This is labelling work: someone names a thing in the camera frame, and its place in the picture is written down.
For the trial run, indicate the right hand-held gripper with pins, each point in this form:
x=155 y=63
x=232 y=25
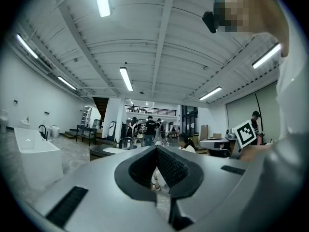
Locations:
x=245 y=134

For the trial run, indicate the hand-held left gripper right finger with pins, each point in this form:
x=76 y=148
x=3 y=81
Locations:
x=212 y=185

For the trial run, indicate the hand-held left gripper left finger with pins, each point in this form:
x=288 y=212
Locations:
x=96 y=192

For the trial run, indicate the person's right forearm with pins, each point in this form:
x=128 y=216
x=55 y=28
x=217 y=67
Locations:
x=256 y=152

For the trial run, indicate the white sink basin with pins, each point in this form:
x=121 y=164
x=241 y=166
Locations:
x=113 y=150

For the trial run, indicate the dark glass bottle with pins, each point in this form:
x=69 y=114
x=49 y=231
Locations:
x=115 y=142

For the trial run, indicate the black metal table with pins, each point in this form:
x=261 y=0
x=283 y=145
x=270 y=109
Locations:
x=85 y=129

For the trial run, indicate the white standing appliance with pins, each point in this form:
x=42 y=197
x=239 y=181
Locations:
x=111 y=129

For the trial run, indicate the black mezzanine railing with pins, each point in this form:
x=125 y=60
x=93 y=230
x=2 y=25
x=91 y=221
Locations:
x=152 y=110

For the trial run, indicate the white bathtub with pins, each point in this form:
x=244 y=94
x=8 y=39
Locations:
x=36 y=158

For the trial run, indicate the white toilet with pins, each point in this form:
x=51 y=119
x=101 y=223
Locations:
x=55 y=131
x=49 y=132

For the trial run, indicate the black bathtub faucet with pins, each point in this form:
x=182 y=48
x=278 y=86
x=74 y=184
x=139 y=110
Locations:
x=43 y=130

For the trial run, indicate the dark staircase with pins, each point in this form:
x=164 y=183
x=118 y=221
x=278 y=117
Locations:
x=101 y=106

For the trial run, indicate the person's white t-shirt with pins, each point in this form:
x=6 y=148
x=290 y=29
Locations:
x=294 y=93

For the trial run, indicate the person's head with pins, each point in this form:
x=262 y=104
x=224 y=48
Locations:
x=263 y=20

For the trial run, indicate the small white wall basin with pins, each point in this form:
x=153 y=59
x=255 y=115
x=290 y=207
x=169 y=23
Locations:
x=25 y=122

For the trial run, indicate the black head camera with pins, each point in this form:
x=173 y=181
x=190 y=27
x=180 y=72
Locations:
x=210 y=22

